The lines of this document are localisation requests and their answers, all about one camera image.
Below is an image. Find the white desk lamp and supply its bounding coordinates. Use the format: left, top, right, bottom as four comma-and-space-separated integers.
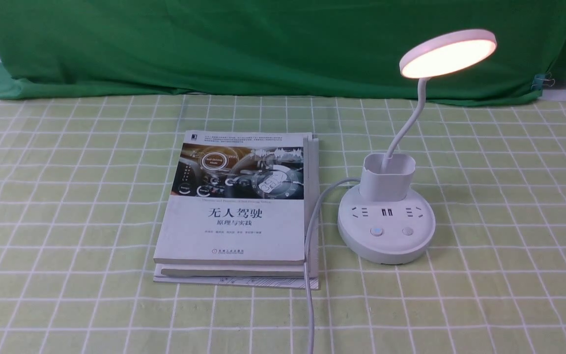
338, 29, 497, 265

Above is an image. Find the green checkered tablecloth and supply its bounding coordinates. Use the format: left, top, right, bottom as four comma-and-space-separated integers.
0, 95, 566, 354

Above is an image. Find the teal binder clip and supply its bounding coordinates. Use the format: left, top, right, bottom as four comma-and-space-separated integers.
531, 73, 556, 90

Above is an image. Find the white top book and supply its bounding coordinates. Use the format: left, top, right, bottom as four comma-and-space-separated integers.
153, 130, 313, 266

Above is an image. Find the white book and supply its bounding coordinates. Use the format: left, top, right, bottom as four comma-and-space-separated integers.
153, 137, 320, 289
153, 130, 313, 266

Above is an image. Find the white bottom book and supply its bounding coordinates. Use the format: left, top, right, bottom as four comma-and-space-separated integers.
153, 137, 320, 289

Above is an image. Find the green backdrop cloth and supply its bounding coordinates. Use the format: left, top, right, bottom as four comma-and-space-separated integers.
0, 0, 566, 107

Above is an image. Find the white power cable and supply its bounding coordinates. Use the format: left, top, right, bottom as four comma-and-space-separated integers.
303, 178, 362, 354

